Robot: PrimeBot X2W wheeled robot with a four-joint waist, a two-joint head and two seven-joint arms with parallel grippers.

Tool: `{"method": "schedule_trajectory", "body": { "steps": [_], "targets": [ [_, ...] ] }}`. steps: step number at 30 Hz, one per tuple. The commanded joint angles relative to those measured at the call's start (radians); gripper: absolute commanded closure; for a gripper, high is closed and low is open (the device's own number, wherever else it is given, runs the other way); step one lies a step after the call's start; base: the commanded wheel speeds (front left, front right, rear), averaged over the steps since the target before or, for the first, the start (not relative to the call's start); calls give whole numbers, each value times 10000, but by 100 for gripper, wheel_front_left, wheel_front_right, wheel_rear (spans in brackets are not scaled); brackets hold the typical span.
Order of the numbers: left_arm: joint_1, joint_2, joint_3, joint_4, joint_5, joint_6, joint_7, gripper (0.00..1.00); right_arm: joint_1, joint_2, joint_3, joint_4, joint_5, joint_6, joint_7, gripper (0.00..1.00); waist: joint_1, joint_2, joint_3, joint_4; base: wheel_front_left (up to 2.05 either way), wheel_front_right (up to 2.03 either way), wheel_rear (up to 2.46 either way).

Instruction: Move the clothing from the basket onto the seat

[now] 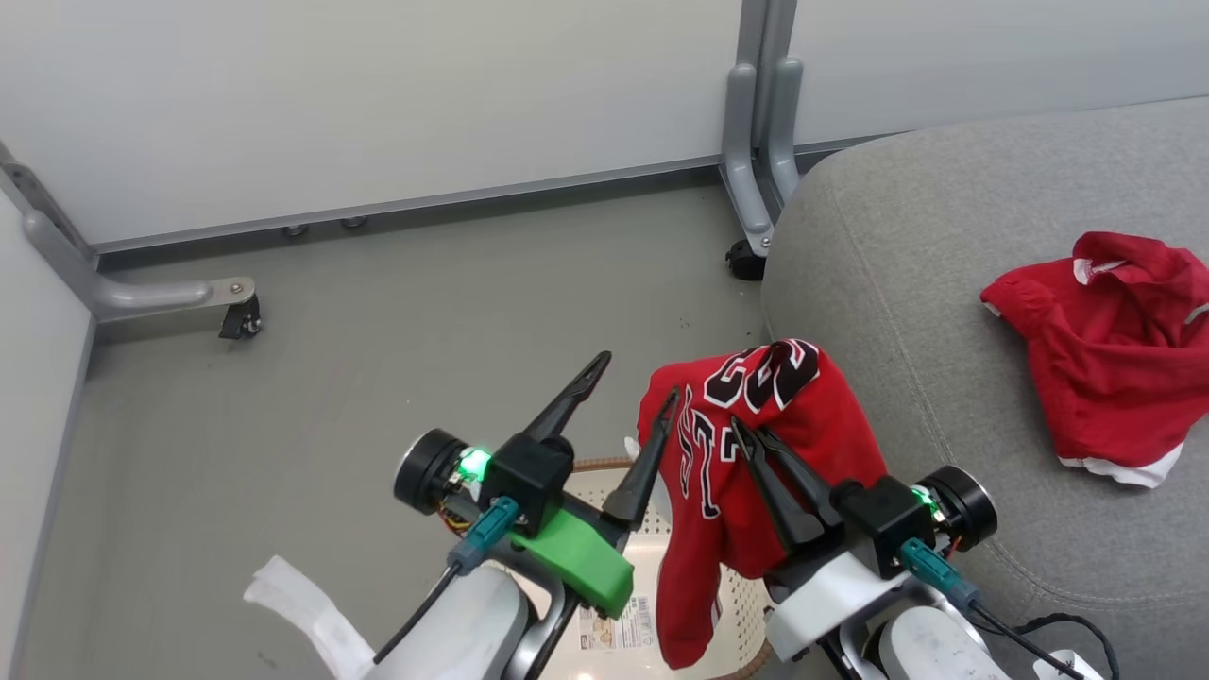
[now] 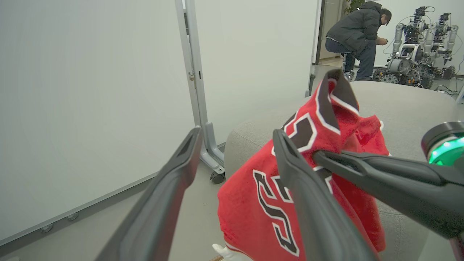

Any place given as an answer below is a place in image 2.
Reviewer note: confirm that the slim grey black robot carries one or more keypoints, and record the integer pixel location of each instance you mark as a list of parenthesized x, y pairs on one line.
[(445, 43)]

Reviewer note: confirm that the white rolling partition panel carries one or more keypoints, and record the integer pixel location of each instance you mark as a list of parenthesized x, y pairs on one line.
[(253, 65)]

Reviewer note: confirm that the person in dark jacket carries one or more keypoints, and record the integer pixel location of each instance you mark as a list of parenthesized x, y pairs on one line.
[(357, 32)]

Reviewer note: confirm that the grey double-leg partition stand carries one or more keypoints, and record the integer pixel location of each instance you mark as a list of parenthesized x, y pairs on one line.
[(197, 90)]

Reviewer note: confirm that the green potted plant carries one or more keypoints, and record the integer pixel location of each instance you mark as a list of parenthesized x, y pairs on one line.
[(353, 5)]

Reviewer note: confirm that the grey fabric sofa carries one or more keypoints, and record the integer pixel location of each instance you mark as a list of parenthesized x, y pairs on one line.
[(406, 108)]

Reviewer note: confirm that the white laundry basket brown rim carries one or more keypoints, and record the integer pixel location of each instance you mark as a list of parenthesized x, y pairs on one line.
[(222, 251)]

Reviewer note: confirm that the grey stool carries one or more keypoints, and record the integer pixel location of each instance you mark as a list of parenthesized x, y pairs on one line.
[(348, 67)]

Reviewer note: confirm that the wide white partition panel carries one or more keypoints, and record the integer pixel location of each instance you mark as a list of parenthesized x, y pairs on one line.
[(90, 108)]

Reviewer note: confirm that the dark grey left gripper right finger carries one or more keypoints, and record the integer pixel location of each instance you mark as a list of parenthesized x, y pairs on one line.
[(315, 217)]

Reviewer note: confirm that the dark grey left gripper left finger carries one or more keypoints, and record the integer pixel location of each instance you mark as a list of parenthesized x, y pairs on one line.
[(159, 203)]

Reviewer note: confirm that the red basketball jersey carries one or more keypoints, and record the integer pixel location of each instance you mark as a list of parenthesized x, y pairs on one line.
[(246, 217)]

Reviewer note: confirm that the black caster wheel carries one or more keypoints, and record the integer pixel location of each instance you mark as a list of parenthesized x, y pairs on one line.
[(217, 177)]

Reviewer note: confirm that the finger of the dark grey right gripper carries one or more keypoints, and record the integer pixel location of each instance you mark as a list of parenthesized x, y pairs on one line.
[(417, 195), (402, 163)]

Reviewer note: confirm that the small round partition foot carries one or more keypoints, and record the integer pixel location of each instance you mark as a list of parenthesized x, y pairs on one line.
[(73, 216), (47, 228)]

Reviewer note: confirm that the large grey wheeled robot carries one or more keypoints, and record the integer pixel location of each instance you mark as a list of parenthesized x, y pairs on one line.
[(409, 58)]

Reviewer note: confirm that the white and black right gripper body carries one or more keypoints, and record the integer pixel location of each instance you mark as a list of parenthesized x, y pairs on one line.
[(447, 141)]

